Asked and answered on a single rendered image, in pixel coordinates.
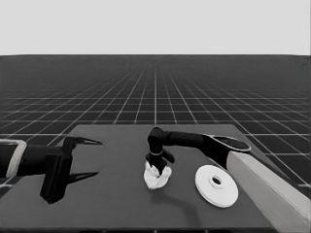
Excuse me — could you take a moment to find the large thick white disc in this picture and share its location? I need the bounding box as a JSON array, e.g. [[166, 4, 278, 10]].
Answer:
[[194, 164, 240, 209]]

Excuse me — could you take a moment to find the white round carrier with pins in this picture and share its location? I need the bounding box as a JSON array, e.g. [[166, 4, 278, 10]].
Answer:
[[143, 161, 173, 191]]

